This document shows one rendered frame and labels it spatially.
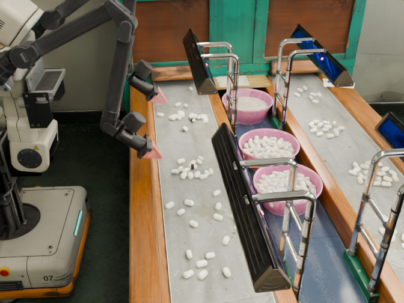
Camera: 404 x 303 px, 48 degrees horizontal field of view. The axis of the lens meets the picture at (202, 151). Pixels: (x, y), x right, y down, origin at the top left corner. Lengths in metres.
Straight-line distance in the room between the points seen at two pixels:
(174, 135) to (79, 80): 1.70
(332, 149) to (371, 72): 1.91
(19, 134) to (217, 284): 1.08
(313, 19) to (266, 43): 0.29
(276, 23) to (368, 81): 1.52
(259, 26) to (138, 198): 1.28
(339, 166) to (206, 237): 0.71
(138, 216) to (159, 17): 1.22
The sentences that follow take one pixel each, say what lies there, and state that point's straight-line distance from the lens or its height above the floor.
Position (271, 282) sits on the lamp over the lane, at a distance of 0.99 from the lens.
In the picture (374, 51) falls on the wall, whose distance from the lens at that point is 3.84.
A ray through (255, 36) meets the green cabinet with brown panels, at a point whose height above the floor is 1.00.
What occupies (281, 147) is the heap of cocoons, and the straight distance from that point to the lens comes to 2.05.
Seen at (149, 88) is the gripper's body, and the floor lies 0.94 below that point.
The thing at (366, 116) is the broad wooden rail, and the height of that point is 0.76.
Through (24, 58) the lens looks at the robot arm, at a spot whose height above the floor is 1.24.
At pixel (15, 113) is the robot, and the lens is 2.04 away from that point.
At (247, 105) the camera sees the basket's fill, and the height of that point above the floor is 0.74.
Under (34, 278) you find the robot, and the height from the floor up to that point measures 0.19.
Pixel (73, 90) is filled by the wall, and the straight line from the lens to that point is 3.71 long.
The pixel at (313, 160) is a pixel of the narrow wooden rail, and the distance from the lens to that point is 1.93.
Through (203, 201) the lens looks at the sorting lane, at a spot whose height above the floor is 0.74.
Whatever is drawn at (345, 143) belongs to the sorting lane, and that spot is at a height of 0.74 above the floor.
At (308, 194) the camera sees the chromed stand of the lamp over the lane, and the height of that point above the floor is 1.12.
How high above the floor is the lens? 1.81
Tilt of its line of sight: 33 degrees down
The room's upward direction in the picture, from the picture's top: straight up
